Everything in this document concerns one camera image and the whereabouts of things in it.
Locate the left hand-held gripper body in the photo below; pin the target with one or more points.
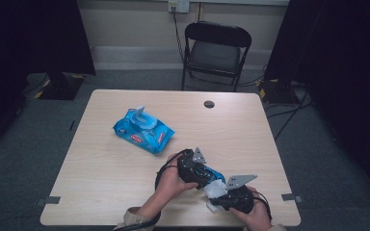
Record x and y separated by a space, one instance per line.
189 166

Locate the dark curtain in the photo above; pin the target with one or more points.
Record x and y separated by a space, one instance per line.
343 64
29 35

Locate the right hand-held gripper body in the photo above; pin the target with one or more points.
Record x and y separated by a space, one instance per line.
241 199

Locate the person's left hand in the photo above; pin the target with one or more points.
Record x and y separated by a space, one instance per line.
171 183

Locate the black folding chair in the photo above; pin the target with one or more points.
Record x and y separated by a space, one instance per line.
213 57

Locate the grey tape strip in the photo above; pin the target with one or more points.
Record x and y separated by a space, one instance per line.
291 197
47 201

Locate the black stand base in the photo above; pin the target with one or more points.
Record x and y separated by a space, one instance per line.
61 88
277 93

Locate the blue wet wipes pack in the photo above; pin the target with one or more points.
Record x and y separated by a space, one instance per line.
147 134

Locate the white wall socket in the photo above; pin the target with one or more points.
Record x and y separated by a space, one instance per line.
179 5

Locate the person's right hand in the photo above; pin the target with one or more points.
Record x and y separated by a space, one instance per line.
258 215

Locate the white wet wipe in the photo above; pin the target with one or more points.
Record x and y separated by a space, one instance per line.
216 190

